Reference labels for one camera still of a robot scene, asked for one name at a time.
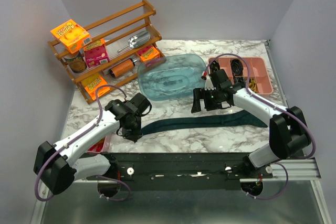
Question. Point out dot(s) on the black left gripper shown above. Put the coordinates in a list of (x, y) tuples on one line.
[(134, 135)]

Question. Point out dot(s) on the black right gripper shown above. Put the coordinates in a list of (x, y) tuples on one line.
[(201, 93)]

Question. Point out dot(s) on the dark green necktie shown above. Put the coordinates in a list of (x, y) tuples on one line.
[(240, 118)]

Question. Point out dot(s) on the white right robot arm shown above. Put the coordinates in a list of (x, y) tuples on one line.
[(288, 132)]

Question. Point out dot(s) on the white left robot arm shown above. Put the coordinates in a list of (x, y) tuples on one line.
[(58, 165)]

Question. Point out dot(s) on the rolled dark patterned tie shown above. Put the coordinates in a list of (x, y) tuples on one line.
[(214, 66)]

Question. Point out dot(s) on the clear blue plastic tub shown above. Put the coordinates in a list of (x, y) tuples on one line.
[(170, 77)]

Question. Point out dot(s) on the pink narrow bin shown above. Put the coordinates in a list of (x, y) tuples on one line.
[(101, 146)]

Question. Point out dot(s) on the rolled blue striped tie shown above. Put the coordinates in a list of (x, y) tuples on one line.
[(241, 80)]

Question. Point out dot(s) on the rolled black tie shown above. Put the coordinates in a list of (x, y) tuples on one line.
[(236, 67)]

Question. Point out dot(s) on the rolled yellow tie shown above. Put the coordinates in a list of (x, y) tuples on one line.
[(253, 85)]

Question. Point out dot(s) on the pink divided organizer tray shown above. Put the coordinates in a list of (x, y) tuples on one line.
[(258, 71)]

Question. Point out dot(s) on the brown cylinder bottle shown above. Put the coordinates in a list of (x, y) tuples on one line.
[(122, 68)]

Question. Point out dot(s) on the orange sponge box right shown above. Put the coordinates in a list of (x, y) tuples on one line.
[(148, 53)]

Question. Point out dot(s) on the orange sponge box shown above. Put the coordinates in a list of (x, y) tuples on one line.
[(148, 53), (92, 83)]

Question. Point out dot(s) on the orange sponge box bottom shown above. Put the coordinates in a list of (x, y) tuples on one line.
[(92, 83)]

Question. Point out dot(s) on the metal scoop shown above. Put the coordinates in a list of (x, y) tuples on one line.
[(137, 40)]

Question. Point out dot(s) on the food can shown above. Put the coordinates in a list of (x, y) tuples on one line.
[(76, 62)]

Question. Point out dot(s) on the pink Scrub Mommy box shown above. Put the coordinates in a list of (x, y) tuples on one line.
[(95, 53)]

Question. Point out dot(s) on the wooden three-tier rack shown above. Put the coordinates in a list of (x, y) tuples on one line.
[(116, 30)]

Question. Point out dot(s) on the orange Scrub Daddy box top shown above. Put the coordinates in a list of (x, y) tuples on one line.
[(71, 35)]

